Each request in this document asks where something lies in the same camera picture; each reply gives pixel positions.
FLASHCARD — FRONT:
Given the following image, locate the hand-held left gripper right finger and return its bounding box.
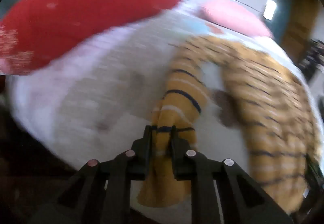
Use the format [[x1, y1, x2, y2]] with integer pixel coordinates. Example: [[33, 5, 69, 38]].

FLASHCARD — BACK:
[[170, 126, 291, 224]]

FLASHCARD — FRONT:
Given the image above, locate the wooden door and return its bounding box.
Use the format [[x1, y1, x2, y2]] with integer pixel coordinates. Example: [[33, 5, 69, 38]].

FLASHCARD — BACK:
[[281, 0, 319, 62]]

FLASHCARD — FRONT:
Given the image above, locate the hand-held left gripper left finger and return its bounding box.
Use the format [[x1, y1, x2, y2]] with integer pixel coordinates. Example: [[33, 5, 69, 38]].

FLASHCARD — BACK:
[[58, 125, 155, 224]]

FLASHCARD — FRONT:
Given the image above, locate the bed with patterned sheet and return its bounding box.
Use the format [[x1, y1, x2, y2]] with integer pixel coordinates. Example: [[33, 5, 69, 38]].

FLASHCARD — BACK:
[[5, 4, 317, 217]]

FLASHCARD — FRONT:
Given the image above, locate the pink pillow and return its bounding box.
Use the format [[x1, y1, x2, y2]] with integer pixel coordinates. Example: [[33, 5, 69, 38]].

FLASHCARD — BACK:
[[200, 0, 274, 38]]

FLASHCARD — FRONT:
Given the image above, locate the yellow striped small shirt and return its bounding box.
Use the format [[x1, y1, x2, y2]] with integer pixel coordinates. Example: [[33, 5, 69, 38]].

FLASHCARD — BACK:
[[137, 35, 322, 214]]

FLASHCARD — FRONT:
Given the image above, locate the dark cluttered rack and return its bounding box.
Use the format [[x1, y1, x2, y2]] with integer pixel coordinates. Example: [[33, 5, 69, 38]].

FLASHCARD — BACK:
[[299, 39, 324, 80]]

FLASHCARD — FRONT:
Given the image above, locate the red blanket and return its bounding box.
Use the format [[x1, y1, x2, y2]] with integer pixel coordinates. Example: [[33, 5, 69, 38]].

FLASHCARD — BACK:
[[0, 0, 188, 76]]

